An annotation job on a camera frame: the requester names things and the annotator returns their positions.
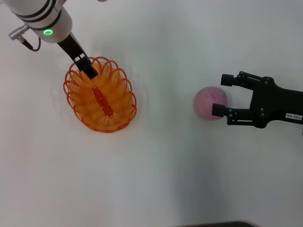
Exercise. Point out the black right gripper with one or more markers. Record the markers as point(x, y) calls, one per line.
point(272, 104)

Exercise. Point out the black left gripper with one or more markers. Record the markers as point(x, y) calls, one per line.
point(71, 48)

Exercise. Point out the pink round sponge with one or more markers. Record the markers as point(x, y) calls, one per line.
point(206, 101)

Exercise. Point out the black robot torso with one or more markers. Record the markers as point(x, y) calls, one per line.
point(220, 224)

